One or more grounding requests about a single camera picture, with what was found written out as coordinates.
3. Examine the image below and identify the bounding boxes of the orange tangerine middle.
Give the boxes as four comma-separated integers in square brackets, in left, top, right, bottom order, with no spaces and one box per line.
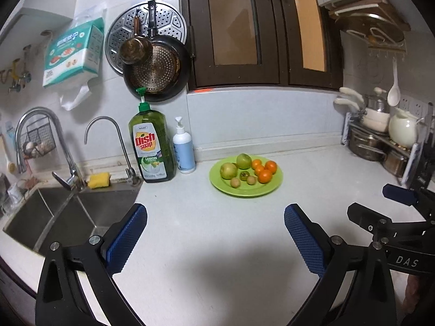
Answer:
[254,165,265,175]

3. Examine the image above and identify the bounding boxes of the small chrome gooseneck faucet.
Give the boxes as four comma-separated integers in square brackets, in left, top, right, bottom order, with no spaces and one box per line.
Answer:
[83,115,142,186]

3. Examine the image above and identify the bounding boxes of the green apple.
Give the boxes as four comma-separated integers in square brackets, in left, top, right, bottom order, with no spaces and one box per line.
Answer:
[220,162,238,180]
[236,153,252,170]

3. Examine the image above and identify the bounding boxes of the stainless steel pot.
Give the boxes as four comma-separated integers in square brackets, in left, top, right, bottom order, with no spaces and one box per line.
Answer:
[349,128,386,162]

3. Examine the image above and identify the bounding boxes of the metal dish rack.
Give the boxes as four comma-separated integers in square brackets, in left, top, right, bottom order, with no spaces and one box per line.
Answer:
[341,112,423,189]

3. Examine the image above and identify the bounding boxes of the white bowl stack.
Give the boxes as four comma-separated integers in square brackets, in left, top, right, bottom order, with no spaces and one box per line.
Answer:
[361,108,390,133]

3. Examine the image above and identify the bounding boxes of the white ceramic teapot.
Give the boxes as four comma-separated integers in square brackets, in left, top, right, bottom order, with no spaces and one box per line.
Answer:
[389,108,424,149]

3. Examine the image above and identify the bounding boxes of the teal white packaged bag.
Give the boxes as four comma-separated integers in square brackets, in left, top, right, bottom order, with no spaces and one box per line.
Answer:
[42,4,106,111]

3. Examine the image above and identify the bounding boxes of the dark brown window frame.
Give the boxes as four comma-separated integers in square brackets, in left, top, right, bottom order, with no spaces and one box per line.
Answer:
[181,0,344,91]

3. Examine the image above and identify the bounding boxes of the green plate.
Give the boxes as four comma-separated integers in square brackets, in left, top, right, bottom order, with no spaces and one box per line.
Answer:
[209,155,283,198]

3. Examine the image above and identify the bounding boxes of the small green persimmon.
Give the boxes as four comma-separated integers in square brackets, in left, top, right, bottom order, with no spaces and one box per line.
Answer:
[239,171,250,181]

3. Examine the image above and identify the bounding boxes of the white blue pump bottle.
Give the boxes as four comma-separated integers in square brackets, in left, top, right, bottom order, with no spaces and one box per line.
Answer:
[173,116,196,174]

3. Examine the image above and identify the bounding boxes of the orange tangerine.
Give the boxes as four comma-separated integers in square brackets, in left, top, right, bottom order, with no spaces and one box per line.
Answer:
[257,169,274,184]
[251,159,264,170]
[264,161,278,174]
[254,165,265,175]

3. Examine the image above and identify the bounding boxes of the round metal steamer plate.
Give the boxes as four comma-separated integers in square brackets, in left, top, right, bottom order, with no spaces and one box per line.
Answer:
[105,2,187,76]

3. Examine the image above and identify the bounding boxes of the small brown kiwi right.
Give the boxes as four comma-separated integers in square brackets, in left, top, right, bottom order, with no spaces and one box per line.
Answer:
[246,176,257,186]

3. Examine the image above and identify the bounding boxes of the white hanging spoon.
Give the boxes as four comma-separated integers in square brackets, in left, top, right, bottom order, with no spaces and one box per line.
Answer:
[387,57,401,107]

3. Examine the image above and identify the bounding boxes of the small brown kiwi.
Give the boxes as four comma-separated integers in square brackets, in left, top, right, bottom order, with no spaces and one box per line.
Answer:
[230,177,241,189]
[246,176,257,186]

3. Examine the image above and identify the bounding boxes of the yellow sponge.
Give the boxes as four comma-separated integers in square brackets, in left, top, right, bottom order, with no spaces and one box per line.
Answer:
[88,172,111,189]

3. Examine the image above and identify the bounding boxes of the green dish soap bottle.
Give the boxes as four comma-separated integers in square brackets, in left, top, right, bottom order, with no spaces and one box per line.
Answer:
[128,87,175,183]

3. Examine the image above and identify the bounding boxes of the green apple back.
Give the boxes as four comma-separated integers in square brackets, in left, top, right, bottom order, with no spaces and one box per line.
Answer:
[236,153,252,170]

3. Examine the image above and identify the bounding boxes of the green apple left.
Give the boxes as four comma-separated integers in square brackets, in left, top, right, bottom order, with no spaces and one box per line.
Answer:
[220,162,238,180]

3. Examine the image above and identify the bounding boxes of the black frying pan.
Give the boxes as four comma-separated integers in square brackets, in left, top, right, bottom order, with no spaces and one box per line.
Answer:
[123,0,192,102]

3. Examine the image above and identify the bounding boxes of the black wire basket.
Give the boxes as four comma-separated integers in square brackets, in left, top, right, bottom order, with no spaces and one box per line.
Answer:
[21,115,56,159]

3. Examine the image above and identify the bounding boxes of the small brown kiwi left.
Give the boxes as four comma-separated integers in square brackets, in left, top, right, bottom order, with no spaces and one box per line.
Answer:
[230,177,241,189]

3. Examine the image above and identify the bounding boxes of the stainless steel sink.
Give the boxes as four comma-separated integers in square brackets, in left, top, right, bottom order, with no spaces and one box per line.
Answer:
[4,183,140,256]

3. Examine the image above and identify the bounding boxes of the large chrome kitchen faucet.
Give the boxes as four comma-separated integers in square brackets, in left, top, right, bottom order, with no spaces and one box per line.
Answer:
[14,107,86,192]

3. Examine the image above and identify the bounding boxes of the wall shelf with lids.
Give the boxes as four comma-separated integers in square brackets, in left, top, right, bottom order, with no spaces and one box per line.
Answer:
[329,0,411,55]

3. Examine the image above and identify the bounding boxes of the orange tangerine back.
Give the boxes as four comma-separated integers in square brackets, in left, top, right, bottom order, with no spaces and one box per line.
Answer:
[251,159,264,170]

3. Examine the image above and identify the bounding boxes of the orange tangerine front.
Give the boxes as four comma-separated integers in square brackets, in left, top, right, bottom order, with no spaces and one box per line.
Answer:
[257,169,274,184]

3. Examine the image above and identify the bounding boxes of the small copper saucepan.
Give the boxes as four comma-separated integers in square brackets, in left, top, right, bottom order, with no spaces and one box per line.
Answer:
[119,10,153,65]

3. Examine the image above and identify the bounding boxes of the orange tangerine right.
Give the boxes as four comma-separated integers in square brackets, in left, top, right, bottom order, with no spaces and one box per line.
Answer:
[264,161,278,174]

